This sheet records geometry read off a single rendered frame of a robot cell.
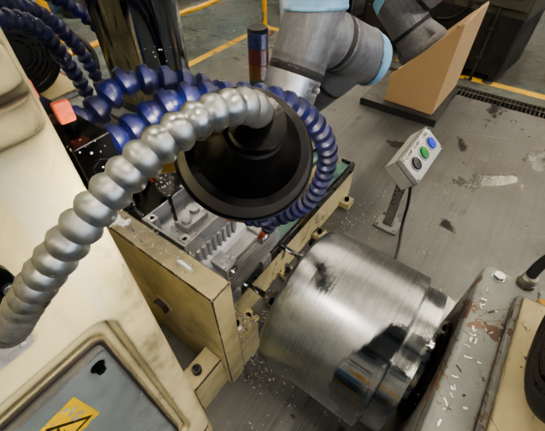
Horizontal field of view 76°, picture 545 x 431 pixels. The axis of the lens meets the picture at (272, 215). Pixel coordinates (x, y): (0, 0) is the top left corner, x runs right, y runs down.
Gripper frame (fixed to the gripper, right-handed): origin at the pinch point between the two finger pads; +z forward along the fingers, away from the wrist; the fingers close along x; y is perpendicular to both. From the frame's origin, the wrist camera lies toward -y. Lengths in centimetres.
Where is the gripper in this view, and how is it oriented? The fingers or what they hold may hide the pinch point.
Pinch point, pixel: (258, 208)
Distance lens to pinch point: 66.9
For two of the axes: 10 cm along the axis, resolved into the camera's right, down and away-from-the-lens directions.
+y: -5.2, 1.7, -8.4
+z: -3.0, 8.8, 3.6
